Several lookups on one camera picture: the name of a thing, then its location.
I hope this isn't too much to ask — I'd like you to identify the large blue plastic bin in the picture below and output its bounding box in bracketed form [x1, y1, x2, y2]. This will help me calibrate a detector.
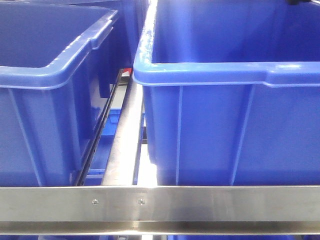
[133, 0, 320, 186]

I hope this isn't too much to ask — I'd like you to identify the stainless steel shelf rack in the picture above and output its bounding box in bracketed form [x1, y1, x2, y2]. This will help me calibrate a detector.
[0, 81, 320, 235]

